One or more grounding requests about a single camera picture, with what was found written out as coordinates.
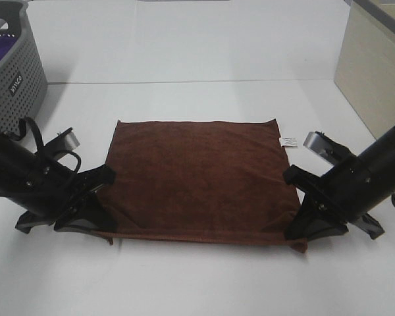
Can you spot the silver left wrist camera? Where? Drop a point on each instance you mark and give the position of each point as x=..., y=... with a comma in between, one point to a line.
x=61, y=144

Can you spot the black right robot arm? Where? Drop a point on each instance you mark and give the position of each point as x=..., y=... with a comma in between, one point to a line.
x=347, y=192

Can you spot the white towel care label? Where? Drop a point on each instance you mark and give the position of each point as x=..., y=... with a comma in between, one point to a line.
x=288, y=142

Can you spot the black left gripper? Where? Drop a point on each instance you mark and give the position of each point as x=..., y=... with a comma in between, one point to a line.
x=51, y=193

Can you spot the brown square towel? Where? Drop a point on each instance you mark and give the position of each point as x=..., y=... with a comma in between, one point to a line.
x=211, y=182

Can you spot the beige storage bin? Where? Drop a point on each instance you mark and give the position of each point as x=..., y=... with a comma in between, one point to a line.
x=365, y=72

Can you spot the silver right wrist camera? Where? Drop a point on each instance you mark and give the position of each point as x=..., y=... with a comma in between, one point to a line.
x=322, y=146

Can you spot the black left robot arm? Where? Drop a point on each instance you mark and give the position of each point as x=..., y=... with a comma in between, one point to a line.
x=10, y=149

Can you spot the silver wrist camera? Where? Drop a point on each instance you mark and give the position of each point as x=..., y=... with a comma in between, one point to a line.
x=322, y=146
x=61, y=144

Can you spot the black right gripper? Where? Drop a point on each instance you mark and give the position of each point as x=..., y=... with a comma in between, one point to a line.
x=345, y=194

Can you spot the grey perforated laundry basket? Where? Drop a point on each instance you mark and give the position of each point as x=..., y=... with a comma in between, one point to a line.
x=23, y=84

